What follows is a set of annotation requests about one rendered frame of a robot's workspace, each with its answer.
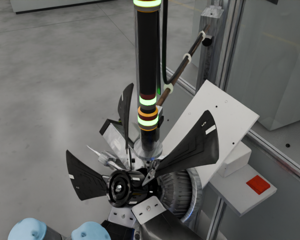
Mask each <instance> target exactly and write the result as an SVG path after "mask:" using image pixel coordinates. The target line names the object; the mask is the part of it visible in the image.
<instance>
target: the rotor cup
mask: <svg viewBox="0 0 300 240"><path fill-rule="evenodd" d="M147 175H148V173H147V168H140V169H137V170H125V169H119V170H115V171H114V172H113V173H112V174H111V175H110V176H109V178H108V181H107V184H106V196H107V199H108V201H109V203H110V204H111V205H112V206H113V207H115V208H118V209H123V208H132V207H134V206H135V205H137V204H139V203H141V202H143V201H144V200H146V199H148V198H150V197H152V196H156V197H157V198H158V199H159V200H160V196H161V183H160V179H159V177H157V178H156V179H155V180H153V181H152V182H150V183H149V184H147V185H146V186H145V187H143V188H142V184H143V182H144V180H145V178H146V176H147ZM133 178H139V179H140V180H133ZM118 185H120V186H121V191H120V192H118V191H117V186H118ZM130 201H137V203H130ZM129 203H130V204H129Z"/></svg>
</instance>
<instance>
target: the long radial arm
mask: <svg viewBox="0 0 300 240"><path fill-rule="evenodd" d="M103 137H104V139H105V140H106V142H107V143H108V144H109V145H110V147H111V148H112V149H113V151H114V152H115V154H116V155H117V156H118V158H119V159H120V161H121V162H122V163H123V165H124V166H125V167H126V169H128V170H130V168H129V164H128V163H127V159H128V154H126V149H125V142H126V141H125V134H124V129H123V126H121V125H118V124H115V123H110V125H109V126H108V128H107V129H106V131H105V133H104V134H103ZM128 146H129V148H130V151H131V154H132V158H135V163H132V164H133V170H137V169H139V168H141V166H144V164H146V162H147V161H146V160H141V159H139V158H138V157H137V156H136V155H135V153H134V148H132V147H134V143H133V142H132V141H131V140H130V138H129V137H128Z"/></svg>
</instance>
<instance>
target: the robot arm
mask: <svg viewBox="0 0 300 240"><path fill-rule="evenodd" d="M8 240H111V239H110V236H109V234H108V232H107V231H106V230H105V228H104V227H102V226H101V225H100V224H98V223H96V222H93V221H88V222H85V223H83V224H82V225H81V226H80V227H79V228H77V229H76V230H74V231H73V232H72V233H71V235H70V236H68V237H67V238H66V237H64V236H63V235H61V234H60V233H58V232H56V231H55V230H54V229H52V228H50V227H49V226H47V225H46V224H45V223H44V222H42V221H39V220H37V219H34V218H26V219H23V220H21V221H19V222H18V223H17V224H16V225H15V226H14V227H13V228H12V230H11V231H10V233H9V236H8Z"/></svg>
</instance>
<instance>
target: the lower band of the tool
mask: <svg viewBox="0 0 300 240"><path fill-rule="evenodd" d="M138 113H139V114H140V115H142V116H145V117H151V116H154V115H156V114H157V113H158V108H157V107H156V111H155V112H154V113H151V114H145V113H142V112H141V111H140V107H139V108H138ZM141 129H142V128H141ZM142 130H144V129H142ZM152 130H154V129H152ZM146 131H150V130H146Z"/></svg>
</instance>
